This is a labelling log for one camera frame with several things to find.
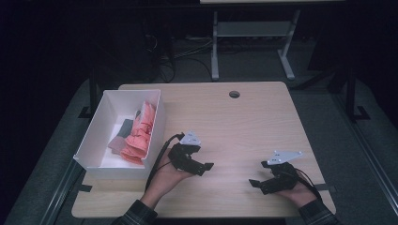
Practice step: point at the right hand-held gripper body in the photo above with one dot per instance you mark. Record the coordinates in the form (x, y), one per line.
(281, 178)

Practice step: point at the white box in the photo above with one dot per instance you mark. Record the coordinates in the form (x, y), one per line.
(103, 118)

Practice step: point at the metal floor rail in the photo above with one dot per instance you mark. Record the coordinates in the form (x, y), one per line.
(369, 150)
(59, 193)

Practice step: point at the grey metal stand frame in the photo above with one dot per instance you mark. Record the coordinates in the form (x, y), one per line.
(250, 28)

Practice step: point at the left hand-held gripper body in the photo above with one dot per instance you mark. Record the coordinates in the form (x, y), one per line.
(183, 157)

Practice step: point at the person's right hand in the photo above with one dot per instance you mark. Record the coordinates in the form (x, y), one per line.
(300, 193)

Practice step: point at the person's left hand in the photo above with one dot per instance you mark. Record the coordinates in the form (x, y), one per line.
(165, 181)

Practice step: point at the black stand leg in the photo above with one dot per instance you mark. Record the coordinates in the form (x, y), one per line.
(93, 93)
(350, 93)

